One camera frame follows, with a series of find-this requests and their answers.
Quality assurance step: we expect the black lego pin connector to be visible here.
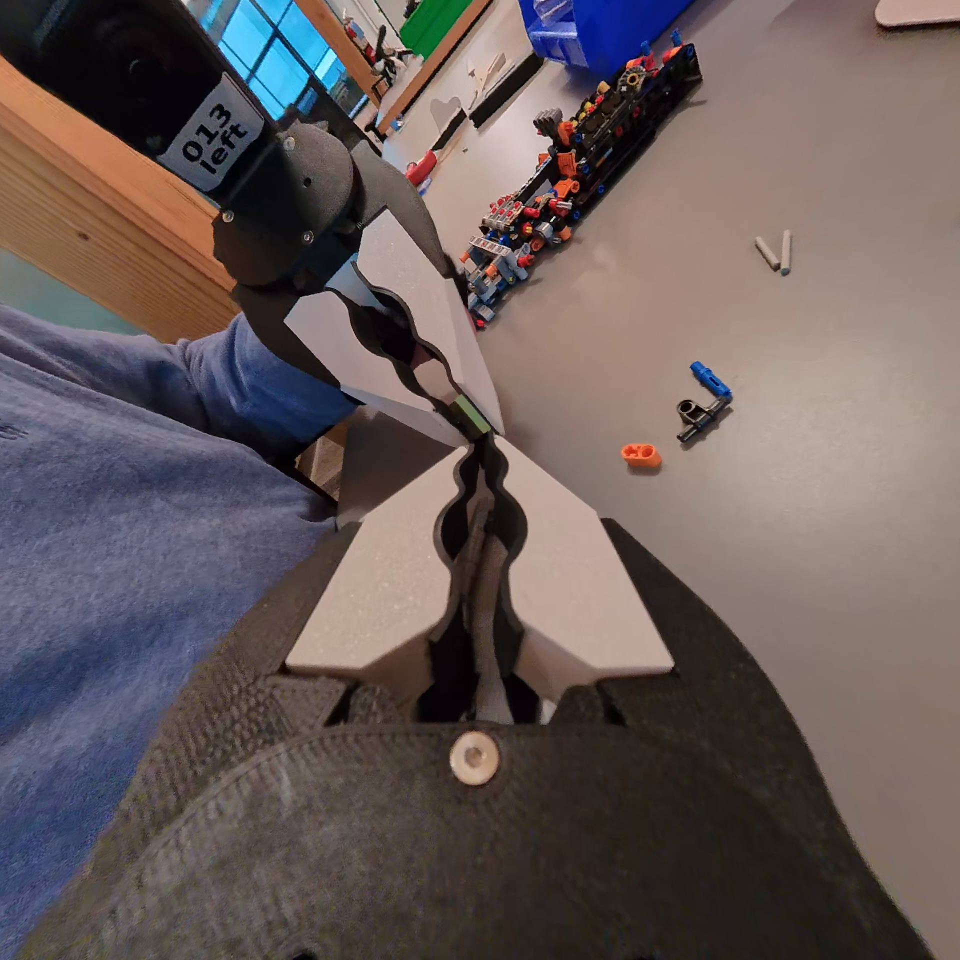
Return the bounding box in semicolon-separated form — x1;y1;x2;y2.
676;396;732;444

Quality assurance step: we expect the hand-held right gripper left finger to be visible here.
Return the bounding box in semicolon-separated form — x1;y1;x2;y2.
285;444;481;684

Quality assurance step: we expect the blue plastic bin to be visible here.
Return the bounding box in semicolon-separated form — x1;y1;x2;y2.
517;0;699;80

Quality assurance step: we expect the wooden board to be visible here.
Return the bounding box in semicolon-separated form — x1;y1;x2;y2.
0;56;241;342

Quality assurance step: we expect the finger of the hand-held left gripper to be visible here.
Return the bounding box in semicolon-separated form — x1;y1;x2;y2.
352;210;505;436
283;292;470;450

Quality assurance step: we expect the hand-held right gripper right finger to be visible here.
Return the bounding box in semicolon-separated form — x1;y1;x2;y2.
491;435;675;702

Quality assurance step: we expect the black bar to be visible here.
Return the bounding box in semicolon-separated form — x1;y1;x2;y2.
468;54;545;129

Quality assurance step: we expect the lego car chassis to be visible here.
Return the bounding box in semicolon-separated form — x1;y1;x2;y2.
459;30;705;325

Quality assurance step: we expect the person's left forearm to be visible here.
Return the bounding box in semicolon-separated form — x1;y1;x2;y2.
180;311;361;459

